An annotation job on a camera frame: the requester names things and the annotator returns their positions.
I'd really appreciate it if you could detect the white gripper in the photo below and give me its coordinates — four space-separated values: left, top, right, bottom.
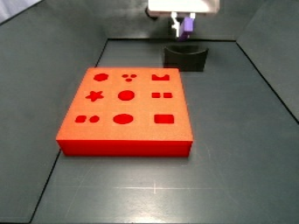
147 0 221 38

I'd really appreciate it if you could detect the purple rectangular block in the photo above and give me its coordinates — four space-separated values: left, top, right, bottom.
179 17 194 41

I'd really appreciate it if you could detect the black curved fixture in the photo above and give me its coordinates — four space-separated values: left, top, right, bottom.
163 45 210 72

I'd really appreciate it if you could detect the orange red shape board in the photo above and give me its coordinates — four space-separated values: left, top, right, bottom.
57 67 193 157

